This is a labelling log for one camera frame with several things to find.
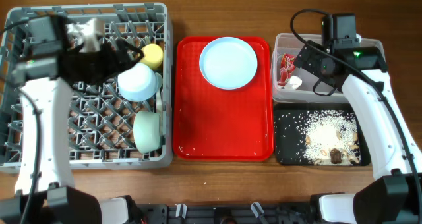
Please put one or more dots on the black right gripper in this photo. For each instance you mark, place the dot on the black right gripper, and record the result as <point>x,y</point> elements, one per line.
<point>310,55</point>

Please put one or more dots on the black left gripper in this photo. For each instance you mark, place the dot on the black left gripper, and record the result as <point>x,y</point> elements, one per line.
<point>109,68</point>

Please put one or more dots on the white tissue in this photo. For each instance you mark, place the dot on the white tissue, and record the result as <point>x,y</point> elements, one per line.
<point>293,83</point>

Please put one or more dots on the red snack wrapper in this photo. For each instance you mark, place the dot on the red snack wrapper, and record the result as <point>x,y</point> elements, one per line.
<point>287,68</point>

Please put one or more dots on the light blue bowl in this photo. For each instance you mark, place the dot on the light blue bowl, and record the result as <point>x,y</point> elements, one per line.
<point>139,83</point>

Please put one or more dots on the yellow plastic cup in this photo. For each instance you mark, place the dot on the yellow plastic cup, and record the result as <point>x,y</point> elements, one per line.
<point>153,56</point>

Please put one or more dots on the white plastic spoon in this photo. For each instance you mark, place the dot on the white plastic spoon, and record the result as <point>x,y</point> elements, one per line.
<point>159,103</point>

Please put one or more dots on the green bowl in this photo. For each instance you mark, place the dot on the green bowl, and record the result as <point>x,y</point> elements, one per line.
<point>147,131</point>

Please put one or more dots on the light blue plate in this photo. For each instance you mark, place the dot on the light blue plate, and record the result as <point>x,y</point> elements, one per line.
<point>228,63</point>

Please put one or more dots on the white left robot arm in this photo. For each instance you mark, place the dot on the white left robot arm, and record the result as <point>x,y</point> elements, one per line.
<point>45,191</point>

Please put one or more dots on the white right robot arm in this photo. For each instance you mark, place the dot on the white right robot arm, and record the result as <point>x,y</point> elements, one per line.
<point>361,74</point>

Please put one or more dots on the black waste tray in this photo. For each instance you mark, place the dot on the black waste tray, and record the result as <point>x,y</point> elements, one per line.
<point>290,135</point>

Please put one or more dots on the grey dishwasher rack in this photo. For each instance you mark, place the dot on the grey dishwasher rack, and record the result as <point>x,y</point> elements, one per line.
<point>100,119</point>

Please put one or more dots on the clear plastic bin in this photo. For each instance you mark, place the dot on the clear plastic bin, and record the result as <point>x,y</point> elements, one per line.
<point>299,87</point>

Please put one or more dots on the rice and food scraps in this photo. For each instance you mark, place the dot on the rice and food scraps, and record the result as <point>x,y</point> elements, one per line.
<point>329,138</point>

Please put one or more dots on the red serving tray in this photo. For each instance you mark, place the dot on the red serving tray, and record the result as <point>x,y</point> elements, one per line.
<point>212,124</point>

